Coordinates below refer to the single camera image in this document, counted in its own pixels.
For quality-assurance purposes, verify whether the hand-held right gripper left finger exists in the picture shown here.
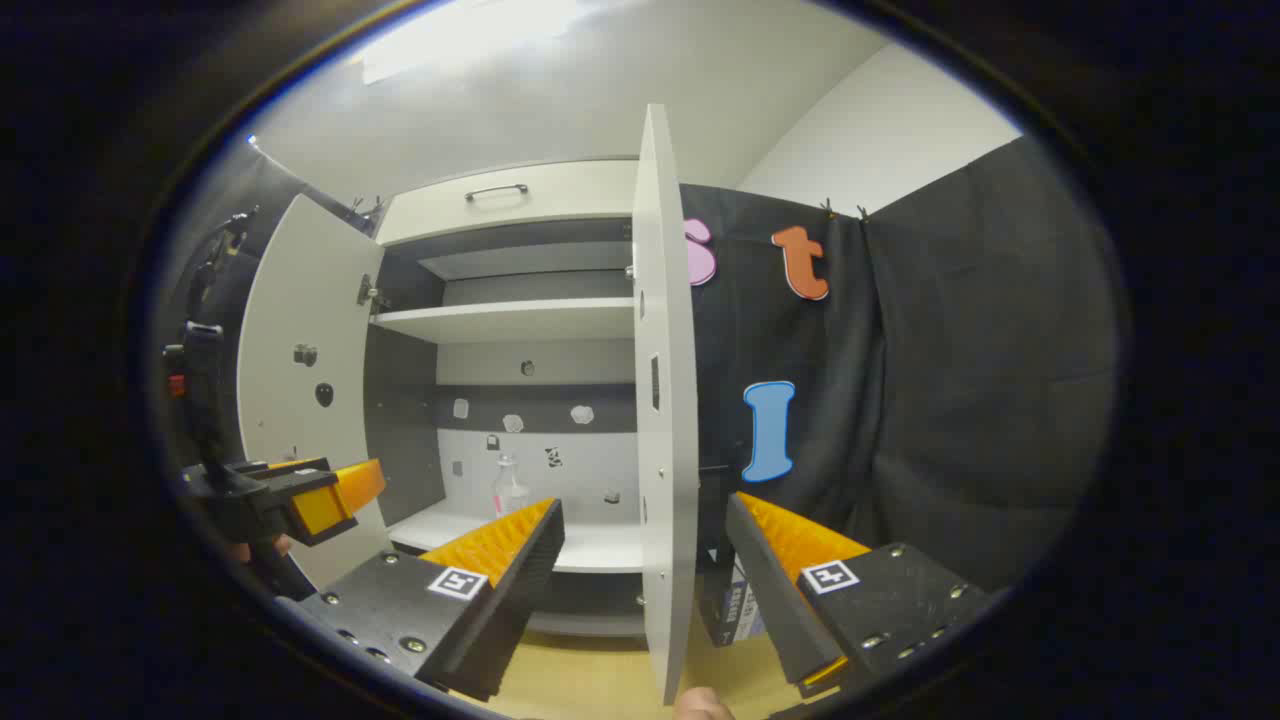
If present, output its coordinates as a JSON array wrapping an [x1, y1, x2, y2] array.
[[272, 497, 567, 703]]

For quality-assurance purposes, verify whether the light grey book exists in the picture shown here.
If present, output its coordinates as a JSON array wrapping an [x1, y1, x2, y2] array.
[[735, 555, 771, 641]]

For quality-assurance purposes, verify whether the white and grey cabinet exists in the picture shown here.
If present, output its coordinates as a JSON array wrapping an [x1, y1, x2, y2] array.
[[362, 158, 646, 641]]

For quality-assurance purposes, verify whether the clear plastic bottle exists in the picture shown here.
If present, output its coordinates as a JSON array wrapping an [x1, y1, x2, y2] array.
[[490, 452, 531, 521]]

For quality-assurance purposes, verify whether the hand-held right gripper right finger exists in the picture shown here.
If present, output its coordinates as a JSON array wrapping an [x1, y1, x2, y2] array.
[[724, 490, 993, 701]]

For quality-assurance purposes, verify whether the white cabinet drawer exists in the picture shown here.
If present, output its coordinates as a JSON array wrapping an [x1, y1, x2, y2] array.
[[375, 160, 641, 246]]

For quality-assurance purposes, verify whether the white door with cat sticker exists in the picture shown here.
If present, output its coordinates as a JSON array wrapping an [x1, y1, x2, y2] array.
[[630, 103, 701, 706]]

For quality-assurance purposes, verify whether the dark grey book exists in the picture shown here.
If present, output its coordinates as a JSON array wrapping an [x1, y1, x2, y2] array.
[[700, 560, 743, 648]]

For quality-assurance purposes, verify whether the white door with camera sticker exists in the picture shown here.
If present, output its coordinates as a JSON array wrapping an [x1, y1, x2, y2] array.
[[237, 193, 396, 591]]

